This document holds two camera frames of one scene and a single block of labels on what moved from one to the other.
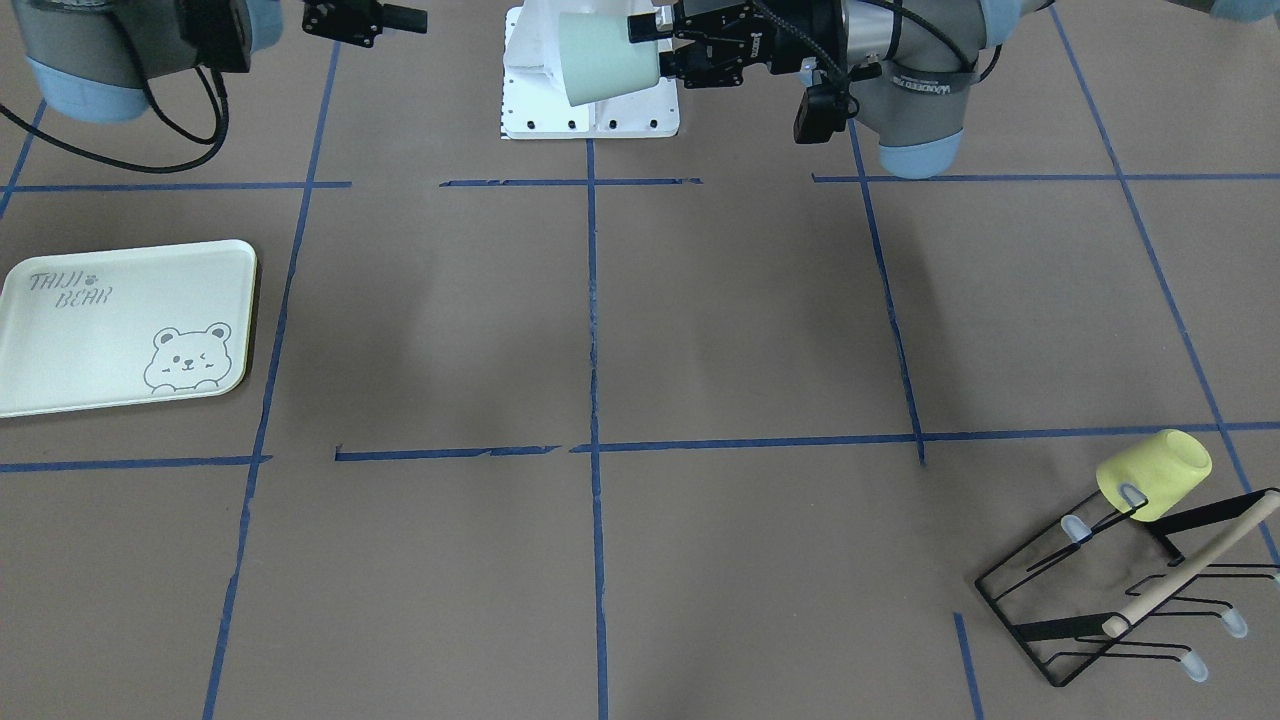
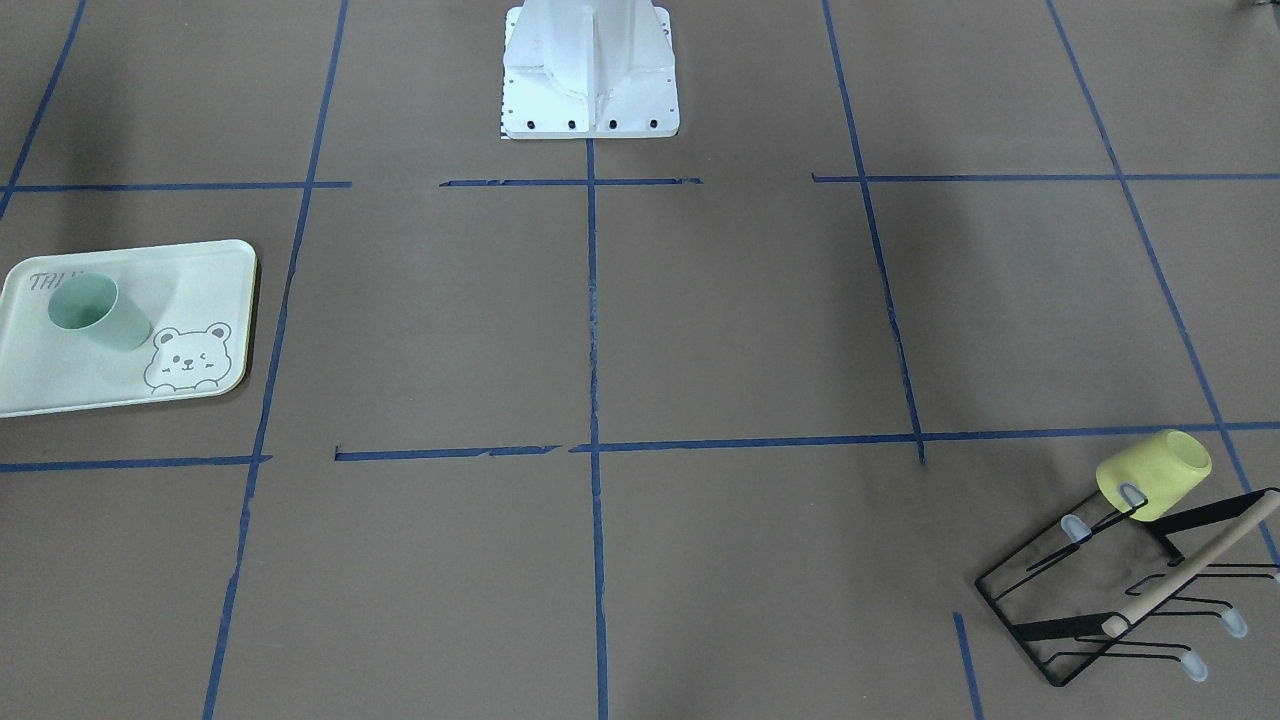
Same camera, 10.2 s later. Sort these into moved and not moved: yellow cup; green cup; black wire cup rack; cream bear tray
Moved: green cup
Not moved: cream bear tray; black wire cup rack; yellow cup
